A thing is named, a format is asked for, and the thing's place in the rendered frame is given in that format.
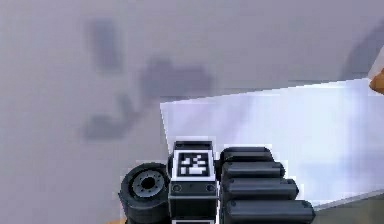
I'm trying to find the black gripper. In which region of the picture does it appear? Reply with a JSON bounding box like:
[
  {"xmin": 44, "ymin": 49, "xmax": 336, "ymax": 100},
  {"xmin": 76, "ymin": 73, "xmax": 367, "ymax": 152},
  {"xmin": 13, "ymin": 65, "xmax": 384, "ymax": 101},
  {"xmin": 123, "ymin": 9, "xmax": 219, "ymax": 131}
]
[{"xmin": 118, "ymin": 162, "xmax": 172, "ymax": 224}]

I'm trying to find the white room door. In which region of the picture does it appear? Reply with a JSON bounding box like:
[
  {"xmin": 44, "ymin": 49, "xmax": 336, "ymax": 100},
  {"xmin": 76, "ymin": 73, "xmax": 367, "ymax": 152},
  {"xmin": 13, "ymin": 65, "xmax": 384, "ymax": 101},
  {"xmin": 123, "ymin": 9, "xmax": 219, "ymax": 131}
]
[{"xmin": 159, "ymin": 77, "xmax": 384, "ymax": 208}]

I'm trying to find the orange brown round object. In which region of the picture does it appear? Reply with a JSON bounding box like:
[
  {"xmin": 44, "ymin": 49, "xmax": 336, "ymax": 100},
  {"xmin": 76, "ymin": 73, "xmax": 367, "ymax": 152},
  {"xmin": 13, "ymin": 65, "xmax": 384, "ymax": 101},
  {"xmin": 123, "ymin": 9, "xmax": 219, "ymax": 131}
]
[{"xmin": 369, "ymin": 70, "xmax": 384, "ymax": 96}]

